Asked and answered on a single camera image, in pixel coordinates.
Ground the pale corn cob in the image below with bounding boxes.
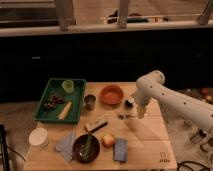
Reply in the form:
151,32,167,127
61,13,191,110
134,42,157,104
57,101,72,120

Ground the spice bottle with dark cap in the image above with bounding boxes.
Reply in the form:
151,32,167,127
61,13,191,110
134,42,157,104
190,129,207,144

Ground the dark grape bunch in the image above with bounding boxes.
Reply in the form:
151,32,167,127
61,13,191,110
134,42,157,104
43,95,64,110

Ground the red yellow apple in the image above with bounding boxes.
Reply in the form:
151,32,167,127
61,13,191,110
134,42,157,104
102,134,115,147

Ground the wooden block brush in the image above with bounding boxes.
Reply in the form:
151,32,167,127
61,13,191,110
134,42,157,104
85,121,107,133

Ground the blue sponge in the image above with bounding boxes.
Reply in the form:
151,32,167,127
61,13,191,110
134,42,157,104
113,138,127,162

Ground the green vegetable stick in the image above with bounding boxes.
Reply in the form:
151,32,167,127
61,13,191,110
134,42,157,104
82,134,92,162

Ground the dark brown plate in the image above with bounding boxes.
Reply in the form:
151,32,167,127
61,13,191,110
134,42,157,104
73,134,100,163

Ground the green plastic cup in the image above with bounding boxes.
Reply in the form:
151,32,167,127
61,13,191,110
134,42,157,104
62,80,74,94

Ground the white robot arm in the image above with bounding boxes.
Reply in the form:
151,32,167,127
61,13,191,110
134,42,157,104
132,70,213,132

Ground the green plastic tray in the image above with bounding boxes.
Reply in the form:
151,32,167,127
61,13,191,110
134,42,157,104
34,78,86,124

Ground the grey crumpled cloth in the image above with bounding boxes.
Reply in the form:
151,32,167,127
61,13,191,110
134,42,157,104
54,132,76,162

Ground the orange bowl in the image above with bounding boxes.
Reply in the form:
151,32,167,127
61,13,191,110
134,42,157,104
100,85,124,105

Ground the small metal cup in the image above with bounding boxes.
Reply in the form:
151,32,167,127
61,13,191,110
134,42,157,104
84,94,96,110

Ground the black stand left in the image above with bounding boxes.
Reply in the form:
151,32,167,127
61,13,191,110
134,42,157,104
0,124,10,171

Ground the silver metal fork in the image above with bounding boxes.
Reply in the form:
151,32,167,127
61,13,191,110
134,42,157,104
118,115,136,120

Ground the black cable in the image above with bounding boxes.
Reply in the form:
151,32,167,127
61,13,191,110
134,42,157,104
176,160,213,171

